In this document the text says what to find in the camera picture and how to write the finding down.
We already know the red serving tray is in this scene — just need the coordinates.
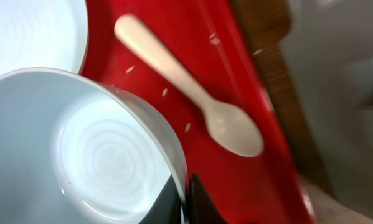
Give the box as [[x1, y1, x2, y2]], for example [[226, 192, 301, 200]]
[[82, 0, 314, 223]]

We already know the light blue bowl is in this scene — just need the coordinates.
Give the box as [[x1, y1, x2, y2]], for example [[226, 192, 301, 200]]
[[0, 68, 189, 223]]

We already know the light blue plate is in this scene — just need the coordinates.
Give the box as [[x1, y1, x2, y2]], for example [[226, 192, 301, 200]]
[[0, 0, 88, 75]]

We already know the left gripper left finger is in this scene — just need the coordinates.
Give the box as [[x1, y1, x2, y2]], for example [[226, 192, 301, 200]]
[[140, 176, 182, 224]]

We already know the white plastic spoon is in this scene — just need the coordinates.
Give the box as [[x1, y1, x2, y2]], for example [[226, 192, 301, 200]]
[[114, 14, 264, 157]]

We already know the grey dishwasher rack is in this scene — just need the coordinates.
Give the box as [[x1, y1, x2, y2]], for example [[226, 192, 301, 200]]
[[281, 0, 373, 219]]

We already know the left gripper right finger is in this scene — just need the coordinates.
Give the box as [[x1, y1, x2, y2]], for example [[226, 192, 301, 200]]
[[187, 174, 227, 224]]

